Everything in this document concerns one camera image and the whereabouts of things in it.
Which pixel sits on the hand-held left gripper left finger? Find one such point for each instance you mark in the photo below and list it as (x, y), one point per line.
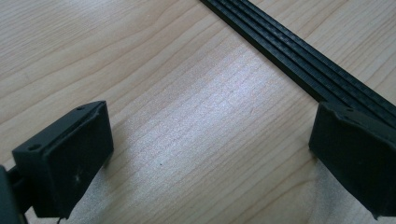
(68, 161)

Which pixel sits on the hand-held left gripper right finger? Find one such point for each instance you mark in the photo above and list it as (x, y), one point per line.
(358, 155)

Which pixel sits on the long black bar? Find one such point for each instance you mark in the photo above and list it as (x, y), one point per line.
(280, 45)

